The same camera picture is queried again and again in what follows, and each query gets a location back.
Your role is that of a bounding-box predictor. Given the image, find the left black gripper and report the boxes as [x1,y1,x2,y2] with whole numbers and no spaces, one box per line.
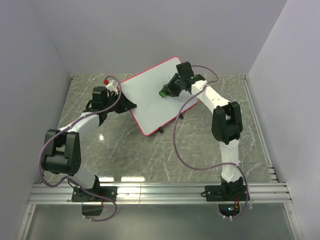
[104,90,136,114]

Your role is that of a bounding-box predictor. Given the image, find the green whiteboard eraser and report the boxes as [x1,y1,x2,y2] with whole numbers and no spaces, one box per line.
[159,91,167,98]

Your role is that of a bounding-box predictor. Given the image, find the pink framed whiteboard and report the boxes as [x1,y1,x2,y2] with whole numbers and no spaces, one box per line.
[121,56,192,136]

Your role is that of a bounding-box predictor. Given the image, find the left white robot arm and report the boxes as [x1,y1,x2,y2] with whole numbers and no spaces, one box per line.
[38,86,137,201]

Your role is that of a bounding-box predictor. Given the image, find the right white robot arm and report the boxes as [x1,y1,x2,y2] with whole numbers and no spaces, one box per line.
[159,62,246,202]

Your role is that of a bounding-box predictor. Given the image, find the black whiteboard stand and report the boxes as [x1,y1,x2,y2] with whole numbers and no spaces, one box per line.
[157,113,184,134]

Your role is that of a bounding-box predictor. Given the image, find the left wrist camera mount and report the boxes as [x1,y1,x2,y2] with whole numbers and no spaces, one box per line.
[103,78,118,93]

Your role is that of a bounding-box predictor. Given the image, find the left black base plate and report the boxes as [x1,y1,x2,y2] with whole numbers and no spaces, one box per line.
[71,186,118,203]

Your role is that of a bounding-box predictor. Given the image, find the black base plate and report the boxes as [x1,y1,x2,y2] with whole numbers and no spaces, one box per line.
[200,184,250,202]
[71,186,118,203]

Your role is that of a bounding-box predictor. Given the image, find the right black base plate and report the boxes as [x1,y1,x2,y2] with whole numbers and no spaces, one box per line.
[200,184,250,202]

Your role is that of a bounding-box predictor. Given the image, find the aluminium mounting rail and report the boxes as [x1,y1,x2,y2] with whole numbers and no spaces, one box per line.
[27,182,292,205]

